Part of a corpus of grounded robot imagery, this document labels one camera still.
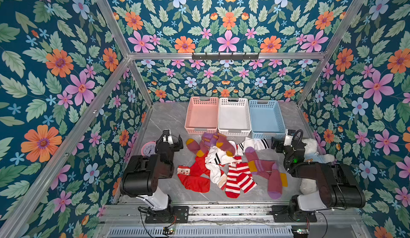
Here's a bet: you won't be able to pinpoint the red white striped sock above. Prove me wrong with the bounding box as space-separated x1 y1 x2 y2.
225 164 241 198
236 163 257 194

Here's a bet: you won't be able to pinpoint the white sock black stripes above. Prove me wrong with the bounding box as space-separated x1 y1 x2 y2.
236 138 270 156

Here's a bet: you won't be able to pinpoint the maroon purple cuff sock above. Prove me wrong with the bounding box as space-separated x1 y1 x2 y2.
197 132 236 157

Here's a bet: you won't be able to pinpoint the pink alarm clock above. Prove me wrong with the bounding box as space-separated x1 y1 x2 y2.
141 141 156 157

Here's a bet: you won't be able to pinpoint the pink plastic basket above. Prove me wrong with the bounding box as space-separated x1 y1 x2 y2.
185 97 219 135

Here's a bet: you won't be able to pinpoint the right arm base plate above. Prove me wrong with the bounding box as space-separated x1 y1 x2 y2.
270 206 317 223

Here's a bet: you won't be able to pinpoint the maroon sock purple toe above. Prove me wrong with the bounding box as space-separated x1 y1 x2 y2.
268 163 283 200

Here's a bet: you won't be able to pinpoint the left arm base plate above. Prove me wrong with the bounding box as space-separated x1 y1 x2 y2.
144 206 189 224

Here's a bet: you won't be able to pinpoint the red santa sock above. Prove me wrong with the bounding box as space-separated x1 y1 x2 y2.
177 166 210 193

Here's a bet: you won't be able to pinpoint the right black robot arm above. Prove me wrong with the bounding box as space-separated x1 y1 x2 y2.
271 130 366 214

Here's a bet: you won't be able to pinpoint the white plastic basket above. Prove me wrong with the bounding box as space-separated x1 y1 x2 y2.
218 98 252 137

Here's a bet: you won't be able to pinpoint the white ribbed sock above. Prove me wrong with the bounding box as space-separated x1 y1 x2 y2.
205 146 238 190

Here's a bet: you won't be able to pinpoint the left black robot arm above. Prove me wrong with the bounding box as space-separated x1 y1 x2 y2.
120 130 184 212

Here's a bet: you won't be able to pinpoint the black hook rail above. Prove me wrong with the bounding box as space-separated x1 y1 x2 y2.
191 52 259 61

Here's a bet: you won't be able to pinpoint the maroon sock yellow toe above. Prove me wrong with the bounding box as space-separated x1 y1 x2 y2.
186 138 208 157

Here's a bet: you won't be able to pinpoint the maroon sock yellow heel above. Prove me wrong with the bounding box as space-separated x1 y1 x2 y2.
245 147 277 179

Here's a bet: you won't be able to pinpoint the blue plastic basket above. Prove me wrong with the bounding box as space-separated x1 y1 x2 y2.
249 100 286 140

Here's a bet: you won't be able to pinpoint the red plain sock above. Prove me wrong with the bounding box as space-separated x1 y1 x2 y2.
190 155 224 178

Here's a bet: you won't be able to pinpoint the white teddy bear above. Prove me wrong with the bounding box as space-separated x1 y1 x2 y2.
300 139 335 195

